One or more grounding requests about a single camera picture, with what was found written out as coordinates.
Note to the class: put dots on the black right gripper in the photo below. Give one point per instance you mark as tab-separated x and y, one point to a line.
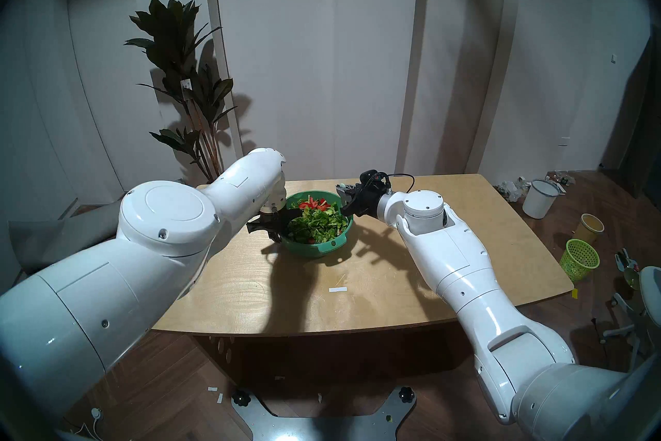
369	192

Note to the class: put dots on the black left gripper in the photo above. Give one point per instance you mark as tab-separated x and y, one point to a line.
279	223

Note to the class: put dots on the chopped lettuce tomato cucumber salad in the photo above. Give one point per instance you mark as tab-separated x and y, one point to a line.
317	223

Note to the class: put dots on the green salad bowl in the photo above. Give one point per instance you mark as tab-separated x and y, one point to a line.
315	250

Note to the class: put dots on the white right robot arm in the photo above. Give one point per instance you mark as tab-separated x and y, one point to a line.
465	280

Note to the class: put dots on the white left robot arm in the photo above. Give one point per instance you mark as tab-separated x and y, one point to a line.
103	290

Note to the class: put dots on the crumpled white trash pile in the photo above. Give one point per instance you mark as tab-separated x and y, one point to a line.
511	189

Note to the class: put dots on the black base knob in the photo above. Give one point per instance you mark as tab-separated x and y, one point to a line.
407	393
240	397

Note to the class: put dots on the white bucket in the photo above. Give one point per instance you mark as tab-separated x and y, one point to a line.
539	199

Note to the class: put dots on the tall dark green potted plant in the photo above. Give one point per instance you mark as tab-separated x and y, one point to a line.
173	42

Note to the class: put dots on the small mixed clutter pile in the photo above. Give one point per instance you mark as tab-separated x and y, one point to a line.
560	179

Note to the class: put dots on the rolled grey mat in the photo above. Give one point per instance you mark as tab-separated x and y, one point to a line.
57	243

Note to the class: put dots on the green mesh basket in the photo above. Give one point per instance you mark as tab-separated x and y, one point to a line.
579	261

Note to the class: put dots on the tan paper cup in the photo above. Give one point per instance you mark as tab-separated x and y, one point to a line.
588	229

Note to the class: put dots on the green plastic tools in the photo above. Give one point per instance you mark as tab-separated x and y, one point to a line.
629	274

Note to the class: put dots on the white office chair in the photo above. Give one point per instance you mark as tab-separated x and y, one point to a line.
648	290

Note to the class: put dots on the grey metal robot base plate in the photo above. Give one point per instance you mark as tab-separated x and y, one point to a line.
320	427

